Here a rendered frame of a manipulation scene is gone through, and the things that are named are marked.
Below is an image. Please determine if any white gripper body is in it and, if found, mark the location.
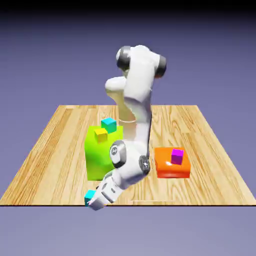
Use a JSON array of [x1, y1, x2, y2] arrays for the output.
[[87, 192, 107, 212]]

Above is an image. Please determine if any small cyan cube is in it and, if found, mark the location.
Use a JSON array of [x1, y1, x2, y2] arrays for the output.
[[100, 117, 117, 134], [84, 189, 97, 207]]

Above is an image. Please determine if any small yellow cube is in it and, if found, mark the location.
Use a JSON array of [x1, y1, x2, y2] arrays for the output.
[[93, 127, 109, 144]]

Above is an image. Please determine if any small magenta cube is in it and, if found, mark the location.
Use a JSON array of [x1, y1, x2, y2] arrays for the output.
[[170, 148, 185, 166]]

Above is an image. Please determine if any large green box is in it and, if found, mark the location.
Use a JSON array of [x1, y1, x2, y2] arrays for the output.
[[84, 125, 124, 182]]

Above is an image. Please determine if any large orange box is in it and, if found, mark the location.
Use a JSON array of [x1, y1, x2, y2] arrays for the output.
[[154, 146, 191, 179]]

